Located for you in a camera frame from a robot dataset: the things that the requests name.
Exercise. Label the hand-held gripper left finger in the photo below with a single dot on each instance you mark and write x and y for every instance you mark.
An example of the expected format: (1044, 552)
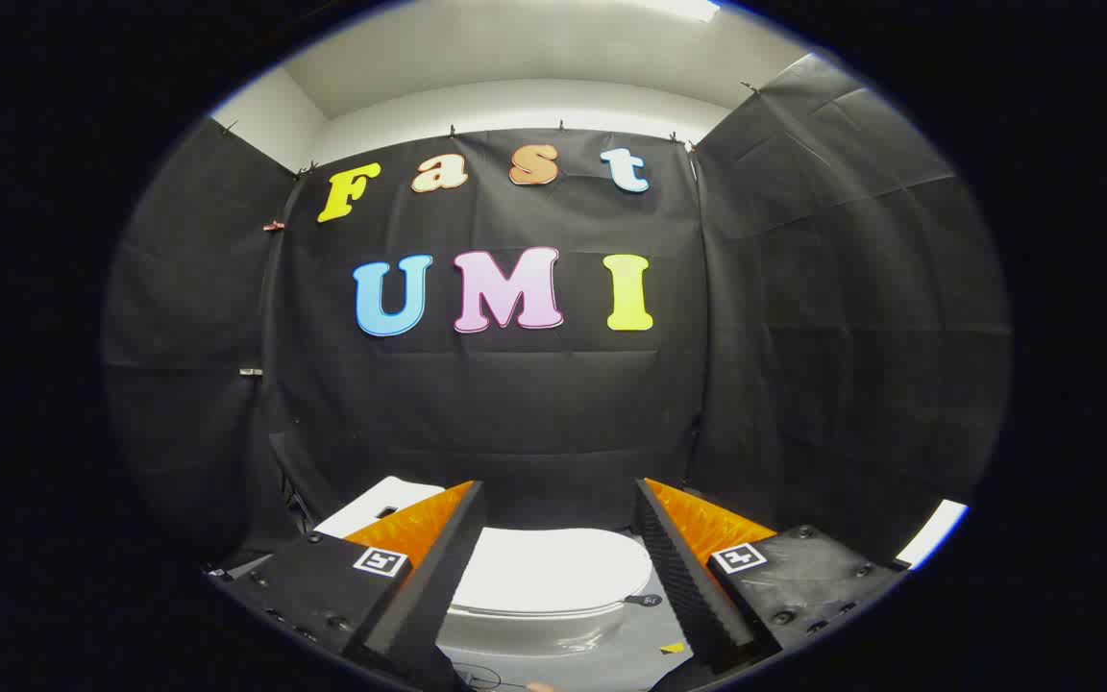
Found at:
(429, 586)

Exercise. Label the small black tag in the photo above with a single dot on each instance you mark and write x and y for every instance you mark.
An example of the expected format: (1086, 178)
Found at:
(644, 600)

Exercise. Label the black backdrop cloth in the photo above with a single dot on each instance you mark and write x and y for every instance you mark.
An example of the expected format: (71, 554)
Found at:
(534, 404)

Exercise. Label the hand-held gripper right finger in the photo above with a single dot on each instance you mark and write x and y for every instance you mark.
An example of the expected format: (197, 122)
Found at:
(683, 586)

